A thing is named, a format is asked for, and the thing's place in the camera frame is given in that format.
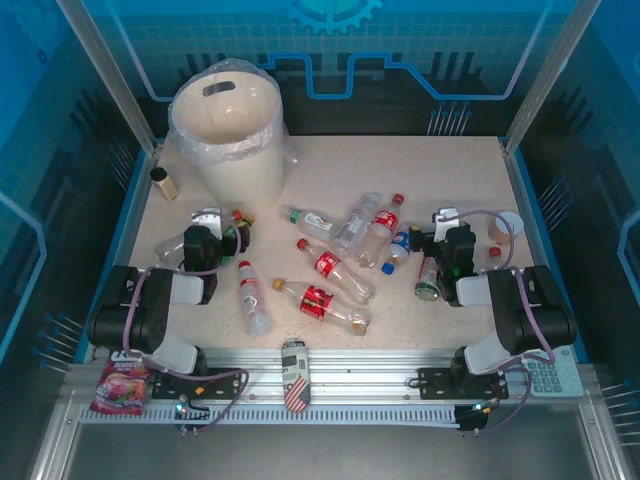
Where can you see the black connector box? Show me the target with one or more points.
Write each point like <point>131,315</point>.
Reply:
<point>192,410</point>
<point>470,417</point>

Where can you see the white bottle red cap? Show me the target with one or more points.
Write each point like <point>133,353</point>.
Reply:
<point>252,300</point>

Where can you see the cola bottle yellow cap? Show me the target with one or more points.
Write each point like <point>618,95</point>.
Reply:
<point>315,300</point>

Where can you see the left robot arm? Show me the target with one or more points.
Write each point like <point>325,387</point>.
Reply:
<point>150,310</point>

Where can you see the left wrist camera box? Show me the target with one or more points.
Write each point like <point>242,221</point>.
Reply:
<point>212,222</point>

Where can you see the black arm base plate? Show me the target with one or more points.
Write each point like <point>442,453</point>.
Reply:
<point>435,382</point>
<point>170,387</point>

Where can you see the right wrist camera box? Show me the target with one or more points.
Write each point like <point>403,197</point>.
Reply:
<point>445,225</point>

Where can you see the newsprint can with flag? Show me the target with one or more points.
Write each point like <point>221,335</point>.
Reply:
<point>295,375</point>

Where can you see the clear bottle green label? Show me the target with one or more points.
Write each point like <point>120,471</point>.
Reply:
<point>426,287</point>

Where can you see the aluminium mounting rail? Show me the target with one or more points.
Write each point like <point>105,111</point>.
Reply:
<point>360,370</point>

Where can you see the clear cola bottle red cap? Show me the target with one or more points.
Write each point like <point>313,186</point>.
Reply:
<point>384,220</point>
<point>327,265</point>

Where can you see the green soda bottle yellow cap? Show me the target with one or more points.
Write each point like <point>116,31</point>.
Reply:
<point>248,219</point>

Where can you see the clear bottle bird label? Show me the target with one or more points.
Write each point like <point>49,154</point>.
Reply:
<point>315,223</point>

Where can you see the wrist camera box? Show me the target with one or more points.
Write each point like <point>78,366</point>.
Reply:
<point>445,225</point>
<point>212,222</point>

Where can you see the large clear bottle white cap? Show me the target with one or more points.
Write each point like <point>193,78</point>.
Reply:
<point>355,225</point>

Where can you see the clear plastic bin liner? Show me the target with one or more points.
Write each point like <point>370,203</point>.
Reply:
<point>187,145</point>

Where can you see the small cola bottle red cap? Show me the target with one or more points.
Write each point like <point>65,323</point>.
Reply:
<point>170,247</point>

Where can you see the aluminium frame post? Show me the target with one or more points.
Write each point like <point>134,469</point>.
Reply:
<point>547,75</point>
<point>112,75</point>

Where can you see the blue label bottle blue cap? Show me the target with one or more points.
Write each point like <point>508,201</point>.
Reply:
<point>400,240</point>

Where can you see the pale green calculator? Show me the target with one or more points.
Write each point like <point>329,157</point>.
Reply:
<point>560,380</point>

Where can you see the red candy bag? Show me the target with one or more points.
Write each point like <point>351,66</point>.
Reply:
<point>120,390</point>

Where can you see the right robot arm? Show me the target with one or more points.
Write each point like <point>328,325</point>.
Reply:
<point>510,320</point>

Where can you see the cream plastic waste bin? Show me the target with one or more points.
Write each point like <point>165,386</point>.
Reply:
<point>240,170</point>

